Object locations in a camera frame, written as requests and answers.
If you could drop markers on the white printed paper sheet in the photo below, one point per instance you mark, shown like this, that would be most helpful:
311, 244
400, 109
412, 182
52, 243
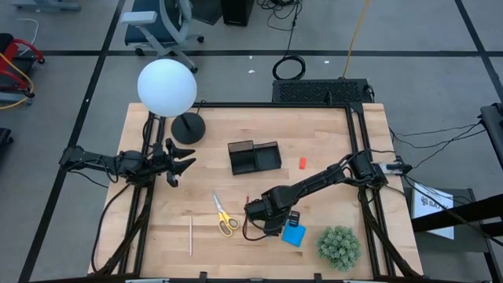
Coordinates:
432, 208

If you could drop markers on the green potted artificial plant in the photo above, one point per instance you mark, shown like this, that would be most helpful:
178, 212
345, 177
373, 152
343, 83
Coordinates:
338, 247

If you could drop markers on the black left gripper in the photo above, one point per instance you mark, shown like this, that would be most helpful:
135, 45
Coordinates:
163, 163

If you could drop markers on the blue sticky note pad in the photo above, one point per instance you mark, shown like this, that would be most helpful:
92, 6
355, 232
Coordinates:
294, 236

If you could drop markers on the blue grey office chair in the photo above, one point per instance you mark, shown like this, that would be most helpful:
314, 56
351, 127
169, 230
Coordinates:
157, 27

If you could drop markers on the orange eraser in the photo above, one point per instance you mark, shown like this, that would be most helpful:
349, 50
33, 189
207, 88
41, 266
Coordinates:
302, 163

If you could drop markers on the black mesh computer case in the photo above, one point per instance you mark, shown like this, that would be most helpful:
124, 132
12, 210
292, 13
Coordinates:
320, 91

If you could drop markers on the white globe table lamp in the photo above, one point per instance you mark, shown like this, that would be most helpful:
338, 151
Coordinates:
167, 86

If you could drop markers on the black aluminium table frame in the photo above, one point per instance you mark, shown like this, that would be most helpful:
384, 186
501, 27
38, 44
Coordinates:
275, 105

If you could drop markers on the red black cart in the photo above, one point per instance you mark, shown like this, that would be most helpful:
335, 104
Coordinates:
12, 59

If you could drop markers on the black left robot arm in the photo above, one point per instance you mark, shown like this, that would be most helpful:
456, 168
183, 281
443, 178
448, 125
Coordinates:
129, 163

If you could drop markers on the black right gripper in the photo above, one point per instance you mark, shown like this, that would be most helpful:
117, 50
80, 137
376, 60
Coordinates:
271, 216

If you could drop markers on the black computer tower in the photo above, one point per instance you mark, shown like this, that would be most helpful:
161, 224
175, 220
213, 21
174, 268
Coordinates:
237, 12

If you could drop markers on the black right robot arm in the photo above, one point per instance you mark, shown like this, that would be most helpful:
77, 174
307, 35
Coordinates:
314, 181

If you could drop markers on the black mesh desk organizer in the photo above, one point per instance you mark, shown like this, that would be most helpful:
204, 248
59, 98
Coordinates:
251, 159

